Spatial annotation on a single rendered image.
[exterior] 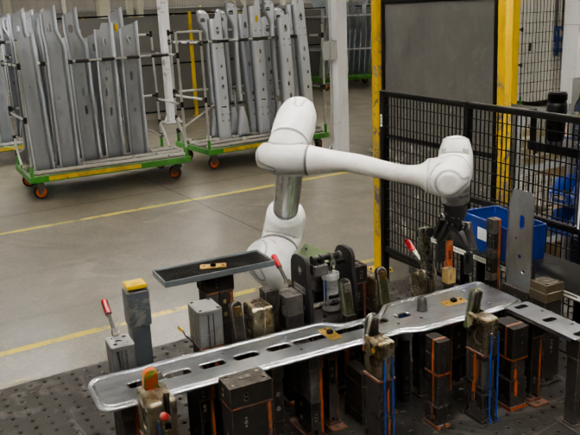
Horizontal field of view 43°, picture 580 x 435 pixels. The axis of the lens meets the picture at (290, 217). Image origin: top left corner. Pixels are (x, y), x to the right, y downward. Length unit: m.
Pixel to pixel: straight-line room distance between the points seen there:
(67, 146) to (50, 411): 6.53
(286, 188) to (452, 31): 2.29
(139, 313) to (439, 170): 0.99
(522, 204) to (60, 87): 7.02
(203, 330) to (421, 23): 3.24
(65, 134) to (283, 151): 6.68
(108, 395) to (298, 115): 1.11
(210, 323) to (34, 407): 0.77
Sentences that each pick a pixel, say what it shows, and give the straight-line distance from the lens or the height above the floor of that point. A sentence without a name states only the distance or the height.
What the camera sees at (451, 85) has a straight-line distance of 4.80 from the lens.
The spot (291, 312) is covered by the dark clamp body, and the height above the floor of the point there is 1.02.
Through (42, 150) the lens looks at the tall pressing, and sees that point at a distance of 8.94.
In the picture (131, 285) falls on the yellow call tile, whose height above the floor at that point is 1.16.
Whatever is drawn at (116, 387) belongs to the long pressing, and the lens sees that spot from 2.06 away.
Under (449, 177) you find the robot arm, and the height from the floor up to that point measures 1.47.
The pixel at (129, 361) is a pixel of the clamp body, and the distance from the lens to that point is 2.17.
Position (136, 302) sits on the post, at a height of 1.11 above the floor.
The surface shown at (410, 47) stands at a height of 1.67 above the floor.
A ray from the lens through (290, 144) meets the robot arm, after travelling 2.44.
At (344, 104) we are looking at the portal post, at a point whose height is 0.78.
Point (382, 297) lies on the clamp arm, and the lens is 2.50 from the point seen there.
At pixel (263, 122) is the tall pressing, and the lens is 10.34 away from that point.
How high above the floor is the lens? 1.94
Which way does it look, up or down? 16 degrees down
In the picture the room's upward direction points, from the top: 3 degrees counter-clockwise
